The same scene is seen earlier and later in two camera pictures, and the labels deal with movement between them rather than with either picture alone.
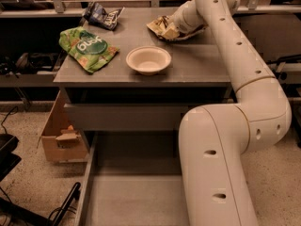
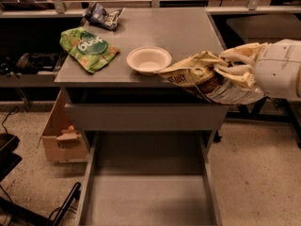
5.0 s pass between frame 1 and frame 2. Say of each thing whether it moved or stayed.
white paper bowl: stayed
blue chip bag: stayed
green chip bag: stayed
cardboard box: stayed
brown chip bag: moved
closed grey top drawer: stayed
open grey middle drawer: stayed
